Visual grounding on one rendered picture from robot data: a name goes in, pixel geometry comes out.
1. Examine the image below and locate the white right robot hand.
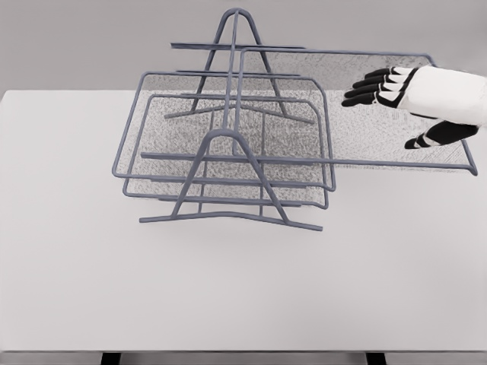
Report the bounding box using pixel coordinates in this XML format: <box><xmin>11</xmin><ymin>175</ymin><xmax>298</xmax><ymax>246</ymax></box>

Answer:
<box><xmin>341</xmin><ymin>66</ymin><xmax>479</xmax><ymax>151</ymax></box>

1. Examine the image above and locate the long grey mesh tray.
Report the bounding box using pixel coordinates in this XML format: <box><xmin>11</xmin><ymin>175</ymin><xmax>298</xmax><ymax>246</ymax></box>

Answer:
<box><xmin>232</xmin><ymin>47</ymin><xmax>479</xmax><ymax>177</ymax></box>

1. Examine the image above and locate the wide grey mesh tray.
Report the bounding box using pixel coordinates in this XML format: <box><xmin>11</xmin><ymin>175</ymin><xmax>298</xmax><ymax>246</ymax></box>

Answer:
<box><xmin>110</xmin><ymin>69</ymin><xmax>338</xmax><ymax>193</ymax></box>

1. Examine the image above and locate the small grey mesh tray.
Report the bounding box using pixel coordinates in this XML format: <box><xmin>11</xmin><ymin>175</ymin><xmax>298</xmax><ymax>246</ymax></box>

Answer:
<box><xmin>122</xmin><ymin>94</ymin><xmax>330</xmax><ymax>211</ymax></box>

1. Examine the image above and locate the grey wire rack frame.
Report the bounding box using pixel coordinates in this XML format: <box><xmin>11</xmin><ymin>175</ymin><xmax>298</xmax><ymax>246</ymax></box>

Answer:
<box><xmin>138</xmin><ymin>8</ymin><xmax>324</xmax><ymax>232</ymax></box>

